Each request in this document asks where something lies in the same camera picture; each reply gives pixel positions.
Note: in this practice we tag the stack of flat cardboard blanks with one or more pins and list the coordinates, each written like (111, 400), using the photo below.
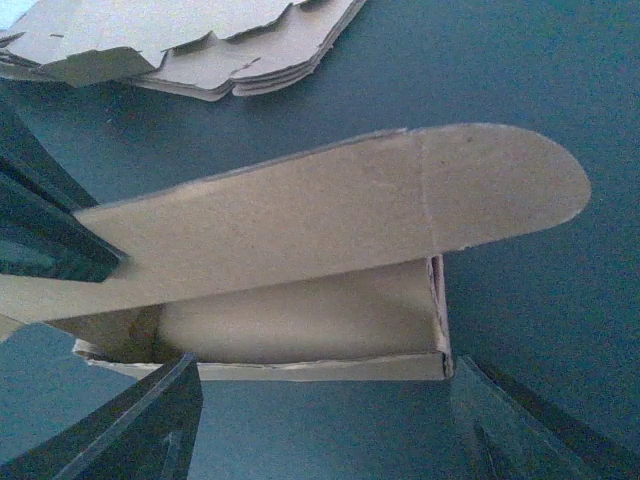
(260, 61)

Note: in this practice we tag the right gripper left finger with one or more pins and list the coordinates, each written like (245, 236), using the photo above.
(146, 432)

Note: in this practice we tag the cardboard box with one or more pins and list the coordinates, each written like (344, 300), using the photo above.
(324, 265)

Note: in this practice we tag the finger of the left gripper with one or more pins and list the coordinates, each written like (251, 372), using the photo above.
(40, 237)

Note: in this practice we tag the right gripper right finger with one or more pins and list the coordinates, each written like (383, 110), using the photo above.
(510, 432)

